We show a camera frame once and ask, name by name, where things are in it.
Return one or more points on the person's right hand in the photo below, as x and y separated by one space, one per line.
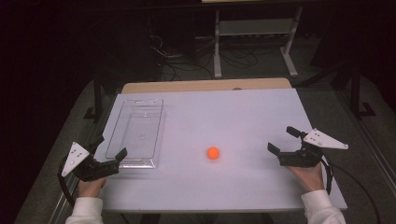
306 179

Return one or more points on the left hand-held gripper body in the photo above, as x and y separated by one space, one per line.
90 169

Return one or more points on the orange ball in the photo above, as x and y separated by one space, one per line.
213 153

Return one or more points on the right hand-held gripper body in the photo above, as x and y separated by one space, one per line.
300 157

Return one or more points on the person's left hand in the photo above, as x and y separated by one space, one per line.
91 187

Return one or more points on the clear plastic tray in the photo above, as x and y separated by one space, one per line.
137 133

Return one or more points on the white metal stand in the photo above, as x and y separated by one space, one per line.
255 28

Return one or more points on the wooden board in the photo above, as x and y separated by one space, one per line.
205 85

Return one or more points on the black stand leg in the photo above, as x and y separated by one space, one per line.
356 93
97 99

